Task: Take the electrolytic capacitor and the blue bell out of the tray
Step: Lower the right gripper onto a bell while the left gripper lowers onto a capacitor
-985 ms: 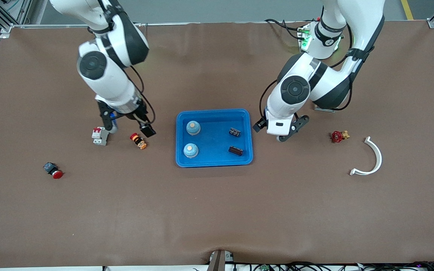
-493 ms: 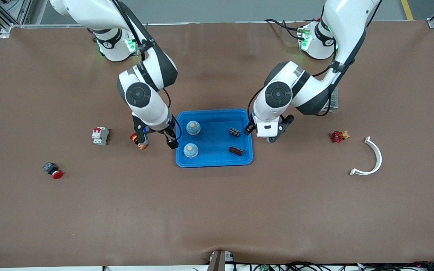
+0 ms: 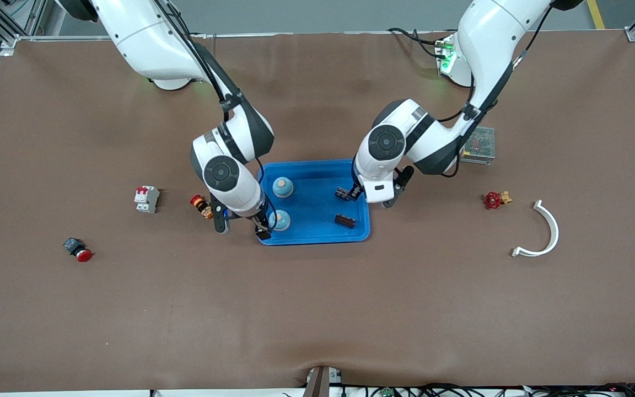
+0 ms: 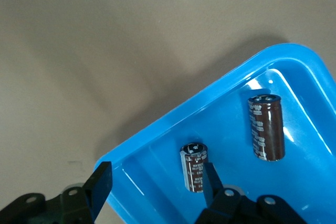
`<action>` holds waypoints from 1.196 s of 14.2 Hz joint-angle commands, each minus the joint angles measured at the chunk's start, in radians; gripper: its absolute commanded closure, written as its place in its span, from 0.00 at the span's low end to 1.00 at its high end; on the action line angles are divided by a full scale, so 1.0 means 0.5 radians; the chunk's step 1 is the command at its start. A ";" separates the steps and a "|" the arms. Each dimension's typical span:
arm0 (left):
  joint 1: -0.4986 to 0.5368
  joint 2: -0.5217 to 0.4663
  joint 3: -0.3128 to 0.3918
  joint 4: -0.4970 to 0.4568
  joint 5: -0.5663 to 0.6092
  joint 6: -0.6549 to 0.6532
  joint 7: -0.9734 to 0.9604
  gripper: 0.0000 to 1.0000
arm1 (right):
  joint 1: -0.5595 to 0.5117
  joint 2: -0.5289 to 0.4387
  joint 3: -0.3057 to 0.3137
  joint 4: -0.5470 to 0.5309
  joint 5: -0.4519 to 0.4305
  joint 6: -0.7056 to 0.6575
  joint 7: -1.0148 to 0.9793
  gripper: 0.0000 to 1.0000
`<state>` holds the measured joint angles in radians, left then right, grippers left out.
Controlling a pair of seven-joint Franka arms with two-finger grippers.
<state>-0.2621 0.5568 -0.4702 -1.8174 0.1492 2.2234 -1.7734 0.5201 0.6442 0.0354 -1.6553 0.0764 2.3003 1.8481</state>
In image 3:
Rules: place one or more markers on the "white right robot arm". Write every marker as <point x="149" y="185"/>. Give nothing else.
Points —
<point x="146" y="38"/>

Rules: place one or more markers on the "brown table cover mat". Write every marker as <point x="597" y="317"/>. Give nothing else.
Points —
<point x="317" y="309"/>

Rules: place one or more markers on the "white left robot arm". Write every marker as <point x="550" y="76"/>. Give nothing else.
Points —
<point x="488" y="38"/>

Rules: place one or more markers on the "blue plastic tray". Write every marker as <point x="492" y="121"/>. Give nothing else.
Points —
<point x="312" y="220"/>

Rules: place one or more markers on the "brown metal table bracket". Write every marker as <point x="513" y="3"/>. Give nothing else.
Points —
<point x="320" y="383"/>

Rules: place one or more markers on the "white circuit breaker red switches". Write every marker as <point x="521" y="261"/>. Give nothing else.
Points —
<point x="145" y="199"/>

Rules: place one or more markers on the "white semicircular pipe clamp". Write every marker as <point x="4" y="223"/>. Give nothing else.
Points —
<point x="554" y="229"/>

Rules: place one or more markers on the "short dark cylindrical capacitor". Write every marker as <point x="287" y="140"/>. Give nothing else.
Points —
<point x="342" y="193"/>

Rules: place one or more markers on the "small black rectangular component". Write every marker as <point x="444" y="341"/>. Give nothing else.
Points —
<point x="345" y="221"/>

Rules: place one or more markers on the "black red mushroom push button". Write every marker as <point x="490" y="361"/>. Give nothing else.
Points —
<point x="79" y="251"/>

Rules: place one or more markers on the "light blue call bell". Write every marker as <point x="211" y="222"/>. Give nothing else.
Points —
<point x="280" y="221"/>
<point x="283" y="187"/>

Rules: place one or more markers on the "yellow red emergency stop switch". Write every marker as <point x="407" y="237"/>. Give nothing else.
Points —
<point x="203" y="207"/>

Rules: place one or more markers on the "perforated metal power supply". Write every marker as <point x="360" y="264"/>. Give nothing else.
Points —
<point x="483" y="146"/>

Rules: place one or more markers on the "brass valve with red handwheel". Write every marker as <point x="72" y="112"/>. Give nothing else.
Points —
<point x="493" y="200"/>

